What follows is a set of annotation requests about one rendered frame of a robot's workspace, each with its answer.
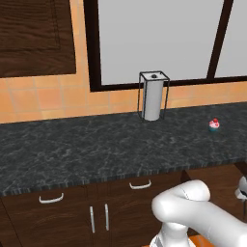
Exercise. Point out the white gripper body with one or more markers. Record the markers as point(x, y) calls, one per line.
point(241, 186)

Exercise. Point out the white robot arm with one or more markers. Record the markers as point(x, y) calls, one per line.
point(199, 222)

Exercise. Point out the narrow dark wood drawer front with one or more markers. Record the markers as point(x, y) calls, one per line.
point(160, 186)

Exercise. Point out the wide dark wood drawer front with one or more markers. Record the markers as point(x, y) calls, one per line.
point(25, 196)

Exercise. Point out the pink cupcake with teal wrapper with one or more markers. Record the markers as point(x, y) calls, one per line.
point(214, 125)

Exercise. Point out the dark wood base cupboard door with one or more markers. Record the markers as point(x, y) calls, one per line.
point(58, 225)
point(128, 222)

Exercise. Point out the white paper towel roll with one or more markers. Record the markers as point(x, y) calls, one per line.
point(152, 99)

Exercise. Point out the dark framed window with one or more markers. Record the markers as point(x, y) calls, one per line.
point(154, 38)

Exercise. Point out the dark wood wall cupboard door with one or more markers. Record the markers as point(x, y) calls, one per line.
point(32, 38)

